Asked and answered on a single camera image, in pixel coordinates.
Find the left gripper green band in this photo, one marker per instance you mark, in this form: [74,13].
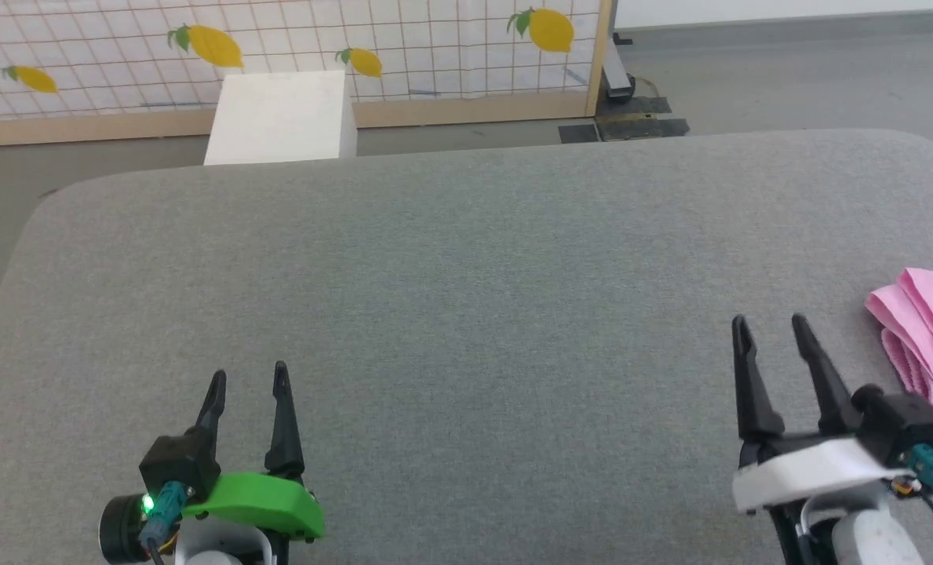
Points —
[258,502]

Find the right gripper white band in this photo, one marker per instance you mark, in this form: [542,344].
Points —
[811,469]

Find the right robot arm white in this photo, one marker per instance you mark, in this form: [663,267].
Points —
[866,534]

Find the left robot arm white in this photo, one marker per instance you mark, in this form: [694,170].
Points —
[199,541]

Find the grey fabric sofa cushion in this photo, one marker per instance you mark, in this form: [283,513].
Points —
[466,298]

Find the long black floor mat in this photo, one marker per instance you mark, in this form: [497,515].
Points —
[643,129]

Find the white rectangular box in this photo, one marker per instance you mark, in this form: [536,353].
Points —
[282,118]

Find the small black floor mat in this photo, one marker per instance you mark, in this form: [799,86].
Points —
[578,133]

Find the wooden framed lemon print panel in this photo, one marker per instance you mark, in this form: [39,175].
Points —
[278,47]

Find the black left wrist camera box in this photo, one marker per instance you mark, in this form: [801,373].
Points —
[177,467]

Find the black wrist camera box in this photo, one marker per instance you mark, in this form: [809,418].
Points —
[902,428]
[177,467]

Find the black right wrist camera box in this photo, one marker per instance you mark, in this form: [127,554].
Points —
[902,428]

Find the teal left camera connector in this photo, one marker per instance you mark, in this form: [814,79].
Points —
[162,514]

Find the black floor mat under post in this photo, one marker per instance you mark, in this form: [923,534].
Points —
[639,106]

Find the grey metal post foot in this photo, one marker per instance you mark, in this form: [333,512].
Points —
[617,71]

